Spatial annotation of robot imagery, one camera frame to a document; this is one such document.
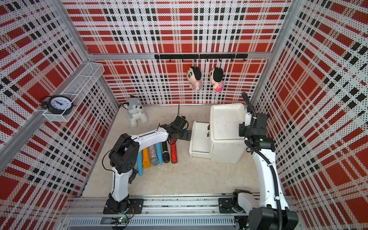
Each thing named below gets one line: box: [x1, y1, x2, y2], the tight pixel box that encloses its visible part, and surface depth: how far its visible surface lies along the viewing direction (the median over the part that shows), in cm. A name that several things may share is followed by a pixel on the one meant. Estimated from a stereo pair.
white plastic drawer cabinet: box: [209, 103, 246, 165], surface depth 84 cm
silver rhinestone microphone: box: [148, 144, 160, 167], surface depth 89 cm
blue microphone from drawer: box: [155, 142, 163, 165], surface depth 92 cm
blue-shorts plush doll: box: [186, 66, 203, 91], surface depth 95 cm
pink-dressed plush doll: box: [209, 67, 225, 93], surface depth 97 cm
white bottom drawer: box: [189, 120, 214, 159], surface depth 98 cm
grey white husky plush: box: [122, 94, 149, 128], surface depth 101 cm
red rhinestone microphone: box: [170, 138, 178, 164], surface depth 93 cm
